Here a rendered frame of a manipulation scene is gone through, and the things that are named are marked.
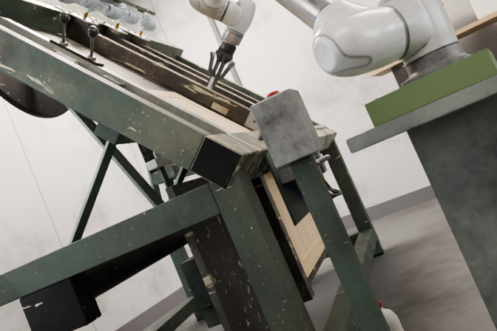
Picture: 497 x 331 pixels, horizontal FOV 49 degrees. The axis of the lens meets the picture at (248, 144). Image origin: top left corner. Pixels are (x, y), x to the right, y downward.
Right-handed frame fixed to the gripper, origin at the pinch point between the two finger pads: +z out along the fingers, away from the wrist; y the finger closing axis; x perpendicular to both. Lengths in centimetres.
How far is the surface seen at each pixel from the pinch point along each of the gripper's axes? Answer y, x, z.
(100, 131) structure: -6, 91, 18
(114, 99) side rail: -9, 96, 7
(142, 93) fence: -5, 72, 6
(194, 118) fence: -25, 71, 5
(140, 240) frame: -34, 96, 39
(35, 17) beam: 72, 35, 4
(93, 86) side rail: -2, 97, 6
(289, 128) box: -58, 96, -8
